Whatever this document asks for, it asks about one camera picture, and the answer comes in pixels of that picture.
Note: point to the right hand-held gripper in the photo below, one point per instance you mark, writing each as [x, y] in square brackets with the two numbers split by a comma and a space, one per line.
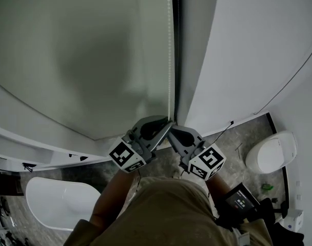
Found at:
[208, 160]

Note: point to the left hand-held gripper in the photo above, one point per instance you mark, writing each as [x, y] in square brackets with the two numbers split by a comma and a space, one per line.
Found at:
[125, 156]

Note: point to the white roller blind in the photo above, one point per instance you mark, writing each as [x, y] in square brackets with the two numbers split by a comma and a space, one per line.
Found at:
[68, 47]

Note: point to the person's right forearm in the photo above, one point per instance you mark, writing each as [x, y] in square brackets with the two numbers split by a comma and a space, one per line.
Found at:
[217, 186]

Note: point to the person's left forearm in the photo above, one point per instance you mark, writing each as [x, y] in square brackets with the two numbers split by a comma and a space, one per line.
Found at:
[112, 199]

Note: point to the person's right shoe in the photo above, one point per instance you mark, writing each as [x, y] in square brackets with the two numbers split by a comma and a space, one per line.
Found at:
[177, 174]

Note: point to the person's beige shirt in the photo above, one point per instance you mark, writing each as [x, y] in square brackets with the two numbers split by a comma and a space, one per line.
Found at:
[166, 214]

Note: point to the black wrist-mounted screen device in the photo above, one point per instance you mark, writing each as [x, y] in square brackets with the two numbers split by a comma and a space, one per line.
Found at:
[239, 204]

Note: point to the white toilet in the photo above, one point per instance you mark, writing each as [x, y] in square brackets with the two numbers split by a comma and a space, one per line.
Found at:
[271, 155]

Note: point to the black window side track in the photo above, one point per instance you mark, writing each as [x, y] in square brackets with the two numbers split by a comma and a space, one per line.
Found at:
[177, 47]

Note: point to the small green object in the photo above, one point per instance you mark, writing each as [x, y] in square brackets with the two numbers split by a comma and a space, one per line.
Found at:
[267, 187]

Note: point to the black office chair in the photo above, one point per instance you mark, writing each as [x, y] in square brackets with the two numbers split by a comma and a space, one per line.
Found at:
[267, 209]

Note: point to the small black adapter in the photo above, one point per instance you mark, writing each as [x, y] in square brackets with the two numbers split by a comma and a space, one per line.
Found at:
[274, 200]

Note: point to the white bathtub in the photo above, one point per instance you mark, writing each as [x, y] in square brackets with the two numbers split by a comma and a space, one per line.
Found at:
[58, 204]

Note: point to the white box with blue mark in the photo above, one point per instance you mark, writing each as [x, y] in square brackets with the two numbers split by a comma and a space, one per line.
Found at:
[294, 220]

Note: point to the dark wooden cabinet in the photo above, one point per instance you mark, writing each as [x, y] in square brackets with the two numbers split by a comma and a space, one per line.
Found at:
[7, 184]

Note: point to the black equipment pile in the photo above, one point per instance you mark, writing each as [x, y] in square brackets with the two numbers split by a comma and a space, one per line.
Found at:
[2, 206]

